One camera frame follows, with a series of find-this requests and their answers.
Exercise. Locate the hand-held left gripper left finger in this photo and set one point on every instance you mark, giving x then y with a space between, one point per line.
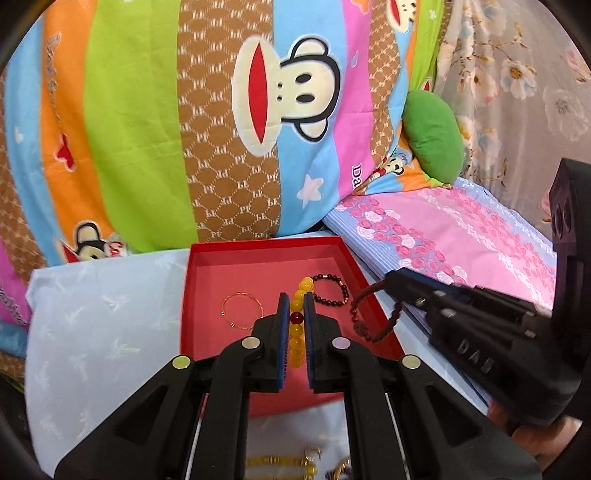
280 341

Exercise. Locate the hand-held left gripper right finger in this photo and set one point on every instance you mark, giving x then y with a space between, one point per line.
308 341

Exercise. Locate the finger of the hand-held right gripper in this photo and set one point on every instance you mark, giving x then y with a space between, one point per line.
415 281
438 307

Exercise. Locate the red cardboard box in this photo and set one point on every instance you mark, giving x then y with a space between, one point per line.
221 281

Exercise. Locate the small gold hoop earring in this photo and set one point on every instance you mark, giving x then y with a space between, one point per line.
315 450

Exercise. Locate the person's right hand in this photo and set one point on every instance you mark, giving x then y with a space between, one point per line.
526 434

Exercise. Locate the thin gold bangle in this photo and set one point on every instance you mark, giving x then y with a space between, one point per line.
223 307

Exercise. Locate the pink rose print bedsheet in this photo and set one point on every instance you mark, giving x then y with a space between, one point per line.
461 230

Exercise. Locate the green pillow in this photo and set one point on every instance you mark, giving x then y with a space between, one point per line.
434 134

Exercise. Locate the light blue palm-print cloth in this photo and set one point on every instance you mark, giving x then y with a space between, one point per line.
92 346

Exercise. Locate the grey floral curtain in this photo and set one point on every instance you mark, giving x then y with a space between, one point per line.
508 115

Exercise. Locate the cartoon monkey striped quilt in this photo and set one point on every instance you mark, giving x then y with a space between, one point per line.
138 115

